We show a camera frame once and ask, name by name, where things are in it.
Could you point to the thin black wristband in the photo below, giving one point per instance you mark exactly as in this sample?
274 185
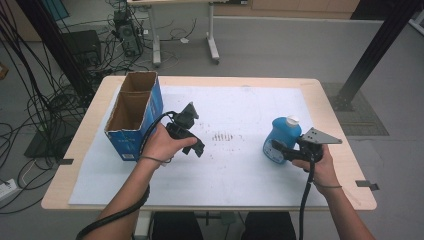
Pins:
155 158
328 186

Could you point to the black square case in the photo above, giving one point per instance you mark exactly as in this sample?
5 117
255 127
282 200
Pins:
83 45

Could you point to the person's right hand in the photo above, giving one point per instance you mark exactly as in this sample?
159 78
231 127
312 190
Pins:
321 173

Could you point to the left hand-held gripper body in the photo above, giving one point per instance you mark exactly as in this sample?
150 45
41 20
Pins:
183 123

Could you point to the white power strip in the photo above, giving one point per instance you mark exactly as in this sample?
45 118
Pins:
7 190

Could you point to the black stand base plate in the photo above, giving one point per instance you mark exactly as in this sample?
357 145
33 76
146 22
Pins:
43 146

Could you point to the blue plastic bottle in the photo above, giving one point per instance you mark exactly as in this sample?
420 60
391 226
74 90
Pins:
283 131

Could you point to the teal panel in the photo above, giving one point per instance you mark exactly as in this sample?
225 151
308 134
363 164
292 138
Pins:
56 8

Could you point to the black tape strip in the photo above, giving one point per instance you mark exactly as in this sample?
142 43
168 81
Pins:
366 184
66 161

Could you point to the blue cardboard box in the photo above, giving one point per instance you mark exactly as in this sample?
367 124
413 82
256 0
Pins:
133 146

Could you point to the white desk frame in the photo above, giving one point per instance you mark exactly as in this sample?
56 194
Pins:
213 33

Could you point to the wooden cabinet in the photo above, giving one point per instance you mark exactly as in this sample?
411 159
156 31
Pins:
300 6

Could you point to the black metal stand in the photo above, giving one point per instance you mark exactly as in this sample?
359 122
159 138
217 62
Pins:
376 50
50 36

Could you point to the person's leg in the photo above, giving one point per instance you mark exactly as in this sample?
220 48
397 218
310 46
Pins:
176 228
266 228

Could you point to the person's left leg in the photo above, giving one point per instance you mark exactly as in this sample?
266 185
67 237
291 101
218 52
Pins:
176 228

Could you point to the white foam board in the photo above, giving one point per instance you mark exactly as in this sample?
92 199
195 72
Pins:
216 180

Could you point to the black computer tower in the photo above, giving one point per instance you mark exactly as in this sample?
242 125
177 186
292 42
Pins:
128 36

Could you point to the person's left hand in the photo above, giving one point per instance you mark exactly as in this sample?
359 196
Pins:
161 145

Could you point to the person's right leg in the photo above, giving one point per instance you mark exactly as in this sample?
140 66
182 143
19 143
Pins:
266 228

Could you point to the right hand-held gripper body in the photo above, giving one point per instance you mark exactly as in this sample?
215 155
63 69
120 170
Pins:
311 148

